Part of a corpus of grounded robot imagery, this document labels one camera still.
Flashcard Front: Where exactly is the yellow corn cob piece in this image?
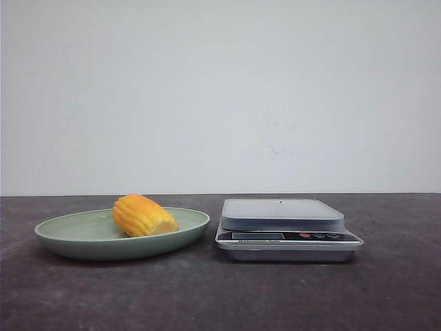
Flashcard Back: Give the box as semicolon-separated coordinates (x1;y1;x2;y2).
112;193;178;237

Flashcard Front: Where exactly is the silver digital kitchen scale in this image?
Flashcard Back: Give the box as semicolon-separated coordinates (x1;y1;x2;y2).
215;198;364;263

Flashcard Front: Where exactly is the green oval plate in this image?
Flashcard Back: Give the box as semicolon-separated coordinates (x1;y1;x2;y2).
34;207;210;261

